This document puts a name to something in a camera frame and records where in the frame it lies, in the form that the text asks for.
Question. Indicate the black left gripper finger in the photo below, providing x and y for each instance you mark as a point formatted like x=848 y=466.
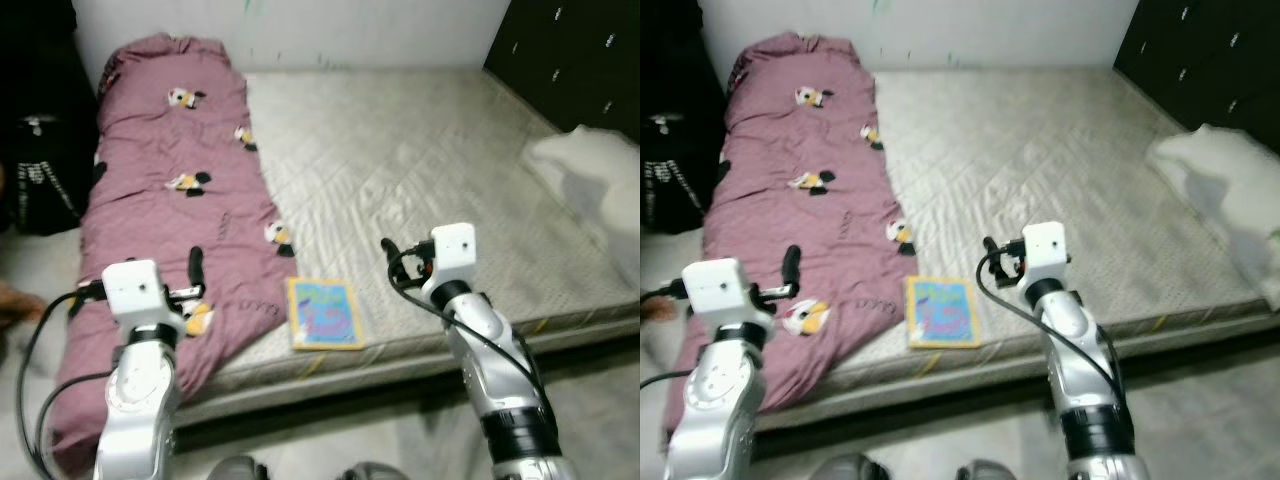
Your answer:
x=196 y=268
x=792 y=266

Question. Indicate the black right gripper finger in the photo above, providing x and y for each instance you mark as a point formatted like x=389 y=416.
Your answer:
x=990 y=245
x=389 y=246

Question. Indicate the blue yellow picture book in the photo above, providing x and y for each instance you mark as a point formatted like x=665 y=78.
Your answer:
x=943 y=312
x=325 y=312

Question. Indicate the purple cartoon print quilt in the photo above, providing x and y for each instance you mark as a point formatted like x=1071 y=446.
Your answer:
x=790 y=140
x=170 y=140

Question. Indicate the beige printed pillow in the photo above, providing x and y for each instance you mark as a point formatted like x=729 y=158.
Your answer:
x=590 y=165
x=1220 y=175

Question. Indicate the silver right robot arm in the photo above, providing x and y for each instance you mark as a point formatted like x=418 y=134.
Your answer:
x=1075 y=345
x=480 y=350

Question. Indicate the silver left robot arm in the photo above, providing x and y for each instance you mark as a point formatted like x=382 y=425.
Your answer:
x=720 y=400
x=140 y=400

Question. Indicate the white patterned mattress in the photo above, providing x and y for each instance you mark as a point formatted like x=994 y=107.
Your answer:
x=420 y=170
x=1030 y=170

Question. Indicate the dark bed base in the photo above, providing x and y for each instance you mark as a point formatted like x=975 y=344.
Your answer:
x=1050 y=385
x=420 y=385

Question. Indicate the black bag white print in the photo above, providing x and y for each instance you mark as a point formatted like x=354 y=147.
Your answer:
x=675 y=190
x=50 y=190

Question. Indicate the silver robot left leg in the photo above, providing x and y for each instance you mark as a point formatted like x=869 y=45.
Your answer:
x=235 y=468
x=845 y=468

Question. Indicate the silver robot leg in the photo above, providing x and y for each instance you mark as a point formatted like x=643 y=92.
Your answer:
x=375 y=472
x=845 y=468
x=985 y=472
x=235 y=468

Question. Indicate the silver robot right leg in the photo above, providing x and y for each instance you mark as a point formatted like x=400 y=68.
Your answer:
x=985 y=472
x=375 y=472

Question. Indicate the dark tufted headboard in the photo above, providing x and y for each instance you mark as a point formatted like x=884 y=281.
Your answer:
x=570 y=50
x=1200 y=50

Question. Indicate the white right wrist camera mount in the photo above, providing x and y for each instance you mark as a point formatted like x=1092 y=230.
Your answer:
x=450 y=250
x=1045 y=245

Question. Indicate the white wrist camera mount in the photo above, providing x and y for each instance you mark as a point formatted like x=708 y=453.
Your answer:
x=140 y=290
x=450 y=250
x=725 y=290
x=1045 y=245

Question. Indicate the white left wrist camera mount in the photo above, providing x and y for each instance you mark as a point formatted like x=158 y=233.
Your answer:
x=140 y=290
x=725 y=290

